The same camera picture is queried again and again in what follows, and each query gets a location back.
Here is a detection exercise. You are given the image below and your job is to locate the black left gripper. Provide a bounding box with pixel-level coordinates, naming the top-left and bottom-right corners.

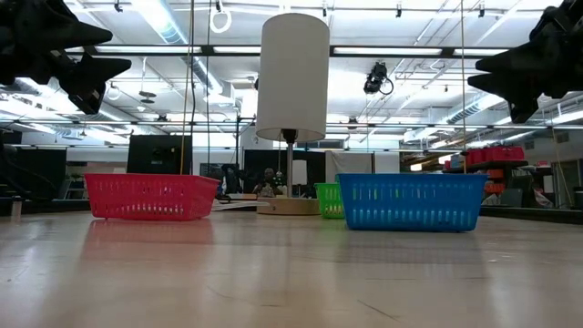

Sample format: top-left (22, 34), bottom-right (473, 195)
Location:
top-left (0, 0), bottom-right (132, 115)

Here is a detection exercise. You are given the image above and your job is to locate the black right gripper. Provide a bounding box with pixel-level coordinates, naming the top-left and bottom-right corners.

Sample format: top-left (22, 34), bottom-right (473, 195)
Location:
top-left (467, 0), bottom-right (583, 124)

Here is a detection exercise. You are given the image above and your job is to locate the black shelf rack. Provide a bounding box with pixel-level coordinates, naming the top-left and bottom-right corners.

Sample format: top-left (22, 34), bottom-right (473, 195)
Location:
top-left (442, 145), bottom-right (530, 207)

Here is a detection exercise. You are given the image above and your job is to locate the black monitor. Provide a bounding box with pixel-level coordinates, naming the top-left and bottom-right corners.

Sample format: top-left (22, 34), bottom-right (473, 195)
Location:
top-left (126, 134), bottom-right (194, 175)

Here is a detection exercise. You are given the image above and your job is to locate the red plastic basket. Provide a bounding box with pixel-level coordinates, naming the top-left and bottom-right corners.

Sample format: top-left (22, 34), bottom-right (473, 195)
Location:
top-left (84, 172), bottom-right (221, 222)

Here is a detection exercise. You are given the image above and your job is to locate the blue plastic basket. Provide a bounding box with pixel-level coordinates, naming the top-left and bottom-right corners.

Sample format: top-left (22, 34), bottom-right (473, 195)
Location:
top-left (336, 171), bottom-right (489, 232)

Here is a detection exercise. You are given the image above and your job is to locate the white shade wooden table lamp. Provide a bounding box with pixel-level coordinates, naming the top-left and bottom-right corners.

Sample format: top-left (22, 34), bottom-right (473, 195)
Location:
top-left (254, 12), bottom-right (332, 217)

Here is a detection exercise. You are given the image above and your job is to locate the green plastic basket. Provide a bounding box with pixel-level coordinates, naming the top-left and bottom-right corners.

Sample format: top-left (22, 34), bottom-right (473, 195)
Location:
top-left (313, 181), bottom-right (346, 220)

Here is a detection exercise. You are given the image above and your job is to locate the person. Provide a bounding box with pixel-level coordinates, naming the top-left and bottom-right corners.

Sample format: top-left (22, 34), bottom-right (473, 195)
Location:
top-left (251, 167), bottom-right (289, 199)

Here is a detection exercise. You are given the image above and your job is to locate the thin hanging cord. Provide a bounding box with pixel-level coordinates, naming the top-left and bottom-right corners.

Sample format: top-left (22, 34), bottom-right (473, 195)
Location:
top-left (458, 0), bottom-right (468, 175)

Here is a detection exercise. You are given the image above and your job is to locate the white hanging ring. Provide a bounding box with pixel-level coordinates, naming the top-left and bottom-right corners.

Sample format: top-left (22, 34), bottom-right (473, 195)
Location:
top-left (209, 5), bottom-right (233, 35)

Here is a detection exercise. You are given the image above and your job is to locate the black overhead camera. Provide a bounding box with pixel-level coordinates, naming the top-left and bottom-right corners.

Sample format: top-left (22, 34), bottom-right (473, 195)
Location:
top-left (363, 61), bottom-right (395, 97)

